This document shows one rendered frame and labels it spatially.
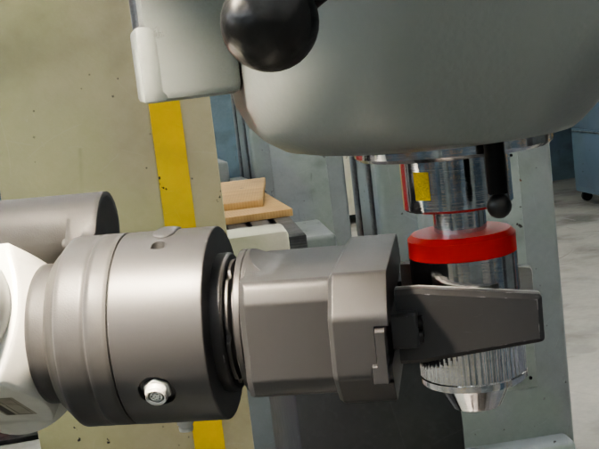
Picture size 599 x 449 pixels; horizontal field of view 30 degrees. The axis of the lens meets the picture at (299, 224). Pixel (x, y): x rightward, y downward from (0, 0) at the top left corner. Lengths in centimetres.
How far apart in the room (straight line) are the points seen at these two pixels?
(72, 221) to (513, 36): 23
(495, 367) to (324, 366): 7
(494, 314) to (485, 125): 9
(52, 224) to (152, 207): 166
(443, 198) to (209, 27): 12
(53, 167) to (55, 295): 170
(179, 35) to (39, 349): 15
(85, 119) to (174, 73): 174
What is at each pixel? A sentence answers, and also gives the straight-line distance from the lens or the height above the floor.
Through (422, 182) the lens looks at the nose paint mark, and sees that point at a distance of 47.
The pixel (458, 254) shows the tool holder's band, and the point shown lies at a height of 126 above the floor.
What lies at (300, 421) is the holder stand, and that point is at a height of 110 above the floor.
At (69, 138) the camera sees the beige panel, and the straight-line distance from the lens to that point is 218.
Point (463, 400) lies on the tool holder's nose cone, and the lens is 50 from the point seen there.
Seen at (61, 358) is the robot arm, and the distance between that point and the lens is 49.
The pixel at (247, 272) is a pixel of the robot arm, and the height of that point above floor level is 126.
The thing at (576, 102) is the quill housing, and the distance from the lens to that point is 45.
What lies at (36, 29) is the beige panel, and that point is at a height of 146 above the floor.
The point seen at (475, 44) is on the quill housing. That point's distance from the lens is 40.
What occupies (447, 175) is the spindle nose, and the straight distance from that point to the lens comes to 47.
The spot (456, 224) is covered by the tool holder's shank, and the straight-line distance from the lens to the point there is 48.
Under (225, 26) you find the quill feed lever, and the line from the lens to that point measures 34.
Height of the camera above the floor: 135
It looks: 8 degrees down
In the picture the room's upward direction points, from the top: 7 degrees counter-clockwise
